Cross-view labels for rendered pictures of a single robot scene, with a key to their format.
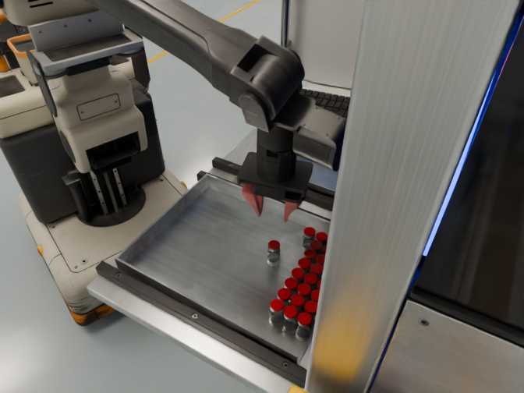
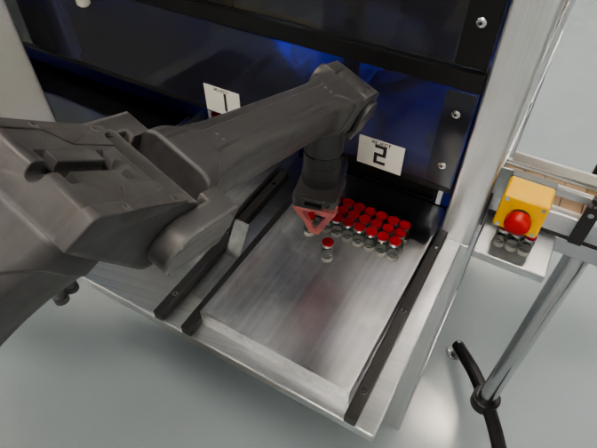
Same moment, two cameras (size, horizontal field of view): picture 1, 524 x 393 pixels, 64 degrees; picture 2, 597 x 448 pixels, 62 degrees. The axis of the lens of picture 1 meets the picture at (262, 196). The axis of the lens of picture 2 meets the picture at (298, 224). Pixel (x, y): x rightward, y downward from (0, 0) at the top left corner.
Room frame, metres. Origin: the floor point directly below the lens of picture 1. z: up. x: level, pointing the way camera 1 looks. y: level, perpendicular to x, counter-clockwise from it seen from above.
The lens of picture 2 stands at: (0.52, 0.54, 1.57)
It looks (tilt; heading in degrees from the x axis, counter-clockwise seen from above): 47 degrees down; 270
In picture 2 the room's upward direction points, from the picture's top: straight up
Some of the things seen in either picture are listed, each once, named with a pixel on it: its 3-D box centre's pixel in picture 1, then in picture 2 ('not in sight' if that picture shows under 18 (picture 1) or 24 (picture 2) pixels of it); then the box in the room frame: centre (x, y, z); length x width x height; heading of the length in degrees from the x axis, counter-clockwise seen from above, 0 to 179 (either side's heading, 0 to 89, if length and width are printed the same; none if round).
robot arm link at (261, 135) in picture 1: (281, 125); (326, 132); (0.48, -0.03, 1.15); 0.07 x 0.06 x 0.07; 55
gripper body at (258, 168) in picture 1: (276, 160); (322, 168); (0.48, -0.02, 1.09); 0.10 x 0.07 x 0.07; 75
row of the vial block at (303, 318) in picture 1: (325, 288); (363, 217); (0.40, -0.10, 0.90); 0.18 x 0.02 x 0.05; 150
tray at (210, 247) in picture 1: (242, 253); (324, 276); (0.47, 0.03, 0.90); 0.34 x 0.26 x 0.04; 60
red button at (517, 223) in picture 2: not in sight; (518, 221); (0.16, 0.00, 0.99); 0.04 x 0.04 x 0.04; 60
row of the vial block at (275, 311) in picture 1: (299, 276); (353, 232); (0.42, -0.06, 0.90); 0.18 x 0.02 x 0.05; 150
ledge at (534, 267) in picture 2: not in sight; (515, 241); (0.11, -0.07, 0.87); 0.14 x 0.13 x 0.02; 60
